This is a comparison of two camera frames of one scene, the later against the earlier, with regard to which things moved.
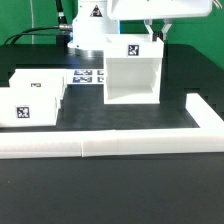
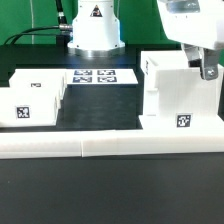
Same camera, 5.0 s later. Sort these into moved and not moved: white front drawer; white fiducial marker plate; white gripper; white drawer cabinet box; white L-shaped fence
Moved: white gripper; white drawer cabinet box
Not moved: white front drawer; white L-shaped fence; white fiducial marker plate
